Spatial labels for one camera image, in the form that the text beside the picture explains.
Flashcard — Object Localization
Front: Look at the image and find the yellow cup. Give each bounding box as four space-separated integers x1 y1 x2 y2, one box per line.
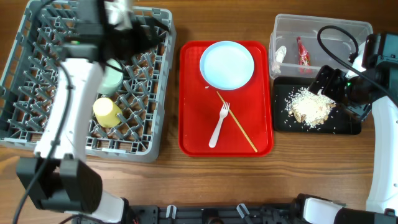
93 97 122 128

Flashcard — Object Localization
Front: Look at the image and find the wooden chopstick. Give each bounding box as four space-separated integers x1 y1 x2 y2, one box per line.
216 91 258 153

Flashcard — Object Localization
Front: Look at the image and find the red wrapper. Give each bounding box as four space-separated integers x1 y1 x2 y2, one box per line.
297 37 310 66

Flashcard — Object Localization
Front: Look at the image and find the black waste tray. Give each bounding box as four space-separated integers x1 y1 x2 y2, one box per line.
272 77 362 135

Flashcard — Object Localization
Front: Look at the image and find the green bowl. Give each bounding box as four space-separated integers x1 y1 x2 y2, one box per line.
98 59 124 95

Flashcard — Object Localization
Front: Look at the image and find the clear plastic bin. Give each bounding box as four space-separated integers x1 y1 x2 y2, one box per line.
269 14 373 80

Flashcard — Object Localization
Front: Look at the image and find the white plastic fork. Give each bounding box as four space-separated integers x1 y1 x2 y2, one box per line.
209 102 230 148

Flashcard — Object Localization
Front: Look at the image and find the red plastic tray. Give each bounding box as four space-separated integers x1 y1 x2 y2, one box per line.
178 40 274 157

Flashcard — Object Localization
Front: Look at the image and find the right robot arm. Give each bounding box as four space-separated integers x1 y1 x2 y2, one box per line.
290 32 397 223

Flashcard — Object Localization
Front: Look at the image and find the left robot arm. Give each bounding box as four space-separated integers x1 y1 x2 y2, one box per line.
17 1 170 223

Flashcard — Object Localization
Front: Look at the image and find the grey dishwasher rack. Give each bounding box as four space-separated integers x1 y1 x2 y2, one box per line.
1 1 177 162

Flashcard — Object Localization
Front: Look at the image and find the light blue plate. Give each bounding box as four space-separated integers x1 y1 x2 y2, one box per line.
199 41 254 90

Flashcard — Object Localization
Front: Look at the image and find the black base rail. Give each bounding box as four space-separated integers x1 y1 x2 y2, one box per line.
122 203 301 224

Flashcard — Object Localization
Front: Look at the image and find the food scraps and rice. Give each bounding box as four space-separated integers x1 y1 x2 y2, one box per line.
284 87 336 128

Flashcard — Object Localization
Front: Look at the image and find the crumpled white wrapper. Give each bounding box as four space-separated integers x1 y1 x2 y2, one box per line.
272 45 287 73

